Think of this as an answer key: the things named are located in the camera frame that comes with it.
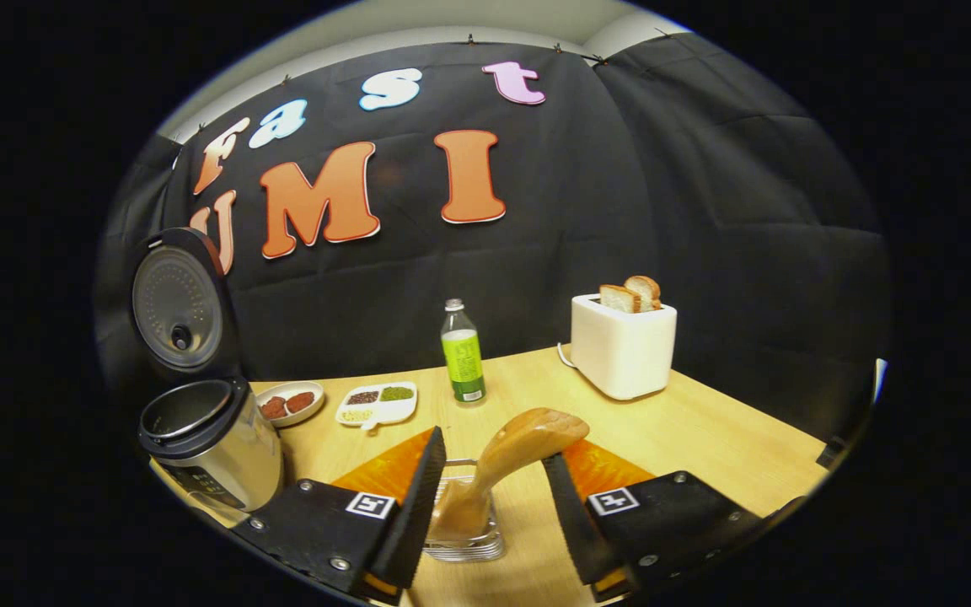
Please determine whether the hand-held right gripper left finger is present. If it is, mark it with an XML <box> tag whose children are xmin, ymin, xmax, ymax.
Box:
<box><xmin>233</xmin><ymin>427</ymin><xmax>448</xmax><ymax>604</ymax></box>

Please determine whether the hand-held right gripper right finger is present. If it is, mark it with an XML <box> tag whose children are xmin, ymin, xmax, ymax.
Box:
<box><xmin>541</xmin><ymin>438</ymin><xmax>769</xmax><ymax>601</ymax></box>

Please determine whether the wooden spoon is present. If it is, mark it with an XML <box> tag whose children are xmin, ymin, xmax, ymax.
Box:
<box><xmin>431</xmin><ymin>408</ymin><xmax>590</xmax><ymax>540</ymax></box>

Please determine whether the dark grey rice cooker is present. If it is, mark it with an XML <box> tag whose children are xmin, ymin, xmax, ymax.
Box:
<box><xmin>130</xmin><ymin>228</ymin><xmax>286</xmax><ymax>515</ymax></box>

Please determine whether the white divided dish of grains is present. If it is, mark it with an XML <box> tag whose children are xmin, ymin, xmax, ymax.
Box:
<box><xmin>335</xmin><ymin>382</ymin><xmax>418</xmax><ymax>431</ymax></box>

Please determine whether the green drink bottle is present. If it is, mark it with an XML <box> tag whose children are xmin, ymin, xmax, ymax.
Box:
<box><xmin>440</xmin><ymin>298</ymin><xmax>487</xmax><ymax>406</ymax></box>

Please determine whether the round white bowl of beans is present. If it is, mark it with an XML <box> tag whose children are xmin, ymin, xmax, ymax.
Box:
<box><xmin>255</xmin><ymin>381</ymin><xmax>325</xmax><ymax>427</ymax></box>

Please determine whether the white toaster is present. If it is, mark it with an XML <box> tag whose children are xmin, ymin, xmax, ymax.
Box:
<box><xmin>570</xmin><ymin>293</ymin><xmax>679</xmax><ymax>400</ymax></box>

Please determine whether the toast bread slice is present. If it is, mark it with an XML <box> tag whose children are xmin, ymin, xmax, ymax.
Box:
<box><xmin>599</xmin><ymin>284</ymin><xmax>642</xmax><ymax>314</ymax></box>
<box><xmin>625</xmin><ymin>275</ymin><xmax>663</xmax><ymax>310</ymax></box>

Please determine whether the black backdrop cloth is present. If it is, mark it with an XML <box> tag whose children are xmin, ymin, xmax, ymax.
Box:
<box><xmin>96</xmin><ymin>34</ymin><xmax>891</xmax><ymax>439</ymax></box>

